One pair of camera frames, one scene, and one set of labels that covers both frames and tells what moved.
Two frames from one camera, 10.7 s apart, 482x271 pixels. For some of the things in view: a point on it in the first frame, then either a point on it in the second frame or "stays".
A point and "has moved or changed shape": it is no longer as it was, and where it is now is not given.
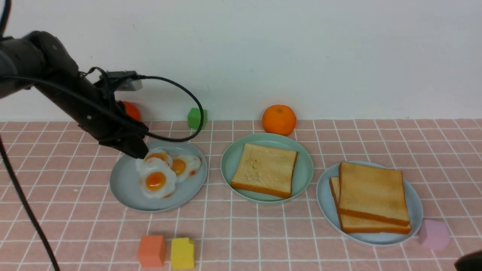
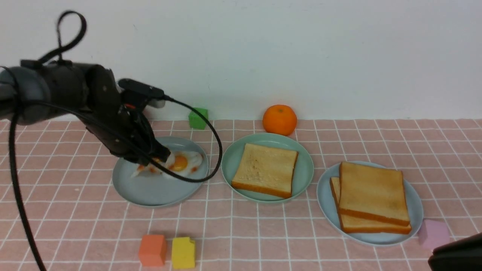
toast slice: x=374 y=192 stays
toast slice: x=265 y=170 stays
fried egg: x=158 y=178 has moved or changed shape
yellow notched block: x=182 y=253 stays
